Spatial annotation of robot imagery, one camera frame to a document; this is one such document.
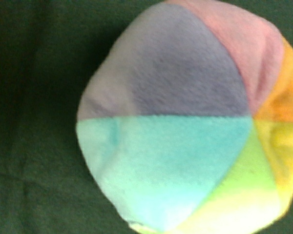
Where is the pastel multicolour plush ball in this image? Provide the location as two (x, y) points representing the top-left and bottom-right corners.
(76, 0), (293, 234)

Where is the black tablecloth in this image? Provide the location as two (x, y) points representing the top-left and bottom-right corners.
(0, 0), (293, 234)

